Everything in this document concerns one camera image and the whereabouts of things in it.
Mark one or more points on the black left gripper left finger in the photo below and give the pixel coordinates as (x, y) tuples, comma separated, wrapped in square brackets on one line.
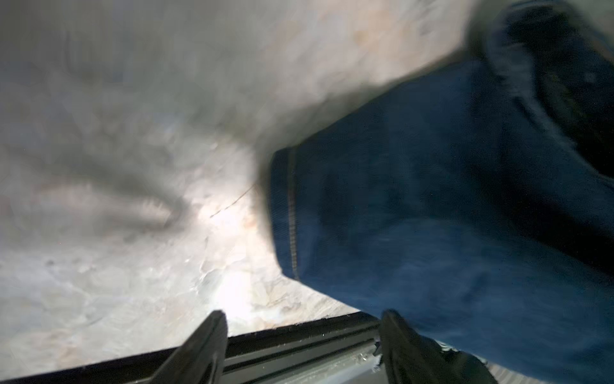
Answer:
[(200, 359)]

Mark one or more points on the dark blue denim skirt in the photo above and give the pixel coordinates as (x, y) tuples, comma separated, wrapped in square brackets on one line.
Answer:
[(476, 201)]

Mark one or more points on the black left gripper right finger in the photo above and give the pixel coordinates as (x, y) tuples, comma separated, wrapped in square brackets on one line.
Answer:
[(412, 359)]

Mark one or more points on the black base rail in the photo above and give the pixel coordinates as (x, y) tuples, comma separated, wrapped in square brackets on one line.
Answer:
[(249, 358)]

